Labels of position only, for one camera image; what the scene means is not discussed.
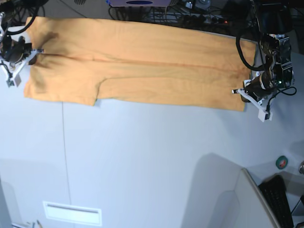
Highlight black keyboard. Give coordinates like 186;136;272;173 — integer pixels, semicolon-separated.
258;175;294;228

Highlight green tape roll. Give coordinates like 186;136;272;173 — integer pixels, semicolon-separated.
275;155;288;170

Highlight white rectangular tray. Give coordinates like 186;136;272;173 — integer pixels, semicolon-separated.
43;201;102;227

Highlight black power strip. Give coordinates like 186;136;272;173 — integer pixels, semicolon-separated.
178;14;234;27

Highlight orange t-shirt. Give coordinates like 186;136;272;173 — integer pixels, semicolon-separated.
24;17;250;111

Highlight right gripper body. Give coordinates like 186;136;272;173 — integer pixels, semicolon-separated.
0;37;32;64

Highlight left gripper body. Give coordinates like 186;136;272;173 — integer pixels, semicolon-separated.
243;72;279;102

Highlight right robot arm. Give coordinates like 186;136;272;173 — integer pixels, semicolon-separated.
0;0;44;87

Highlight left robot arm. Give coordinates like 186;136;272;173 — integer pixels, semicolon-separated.
232;0;295;122

